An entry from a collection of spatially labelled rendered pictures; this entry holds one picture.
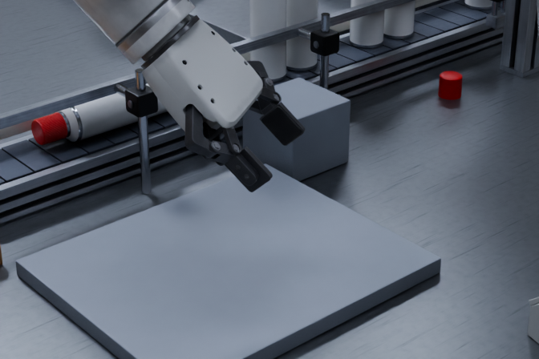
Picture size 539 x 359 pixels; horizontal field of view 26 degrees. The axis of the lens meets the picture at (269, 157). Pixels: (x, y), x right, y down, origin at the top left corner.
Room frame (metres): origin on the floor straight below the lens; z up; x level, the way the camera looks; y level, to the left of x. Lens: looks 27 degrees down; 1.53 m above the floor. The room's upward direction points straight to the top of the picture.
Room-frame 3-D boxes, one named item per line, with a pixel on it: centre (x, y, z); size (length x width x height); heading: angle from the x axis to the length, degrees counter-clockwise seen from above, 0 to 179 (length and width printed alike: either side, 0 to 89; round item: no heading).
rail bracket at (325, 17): (1.49, -0.06, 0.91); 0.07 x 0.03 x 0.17; 40
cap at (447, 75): (1.58, -0.27, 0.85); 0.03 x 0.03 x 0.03
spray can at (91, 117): (1.36, 0.21, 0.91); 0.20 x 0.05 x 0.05; 130
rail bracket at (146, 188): (1.30, 0.17, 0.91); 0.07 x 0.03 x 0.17; 40
